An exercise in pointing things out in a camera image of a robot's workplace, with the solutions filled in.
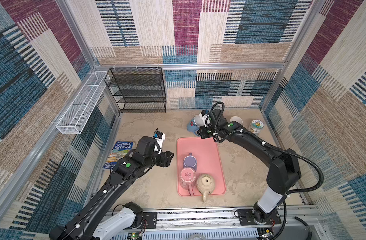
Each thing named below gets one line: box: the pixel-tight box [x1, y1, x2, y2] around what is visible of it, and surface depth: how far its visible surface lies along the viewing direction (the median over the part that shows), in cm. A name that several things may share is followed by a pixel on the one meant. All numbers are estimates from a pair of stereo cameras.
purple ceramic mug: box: [183, 152, 197, 172], surface depth 85 cm
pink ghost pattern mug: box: [179, 167, 196, 197], surface depth 77 cm
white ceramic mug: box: [230, 116, 243, 125], surface depth 104 cm
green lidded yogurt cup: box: [249, 119, 264, 136], surface depth 104 cm
